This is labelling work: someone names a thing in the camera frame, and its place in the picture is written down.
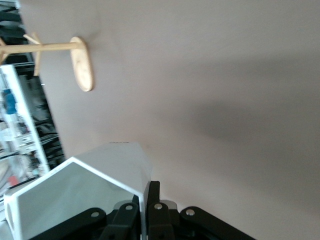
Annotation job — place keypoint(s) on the white faceted cup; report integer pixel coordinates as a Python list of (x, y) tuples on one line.
[(75, 187)]

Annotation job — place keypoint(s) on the wooden cup rack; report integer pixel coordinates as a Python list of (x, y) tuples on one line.
[(81, 62)]

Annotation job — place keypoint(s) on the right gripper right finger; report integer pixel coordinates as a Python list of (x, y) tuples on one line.
[(162, 225)]

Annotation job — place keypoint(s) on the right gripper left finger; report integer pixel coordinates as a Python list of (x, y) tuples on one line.
[(117, 225)]

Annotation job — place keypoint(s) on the white shelf frame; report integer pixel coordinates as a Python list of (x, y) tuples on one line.
[(22, 107)]

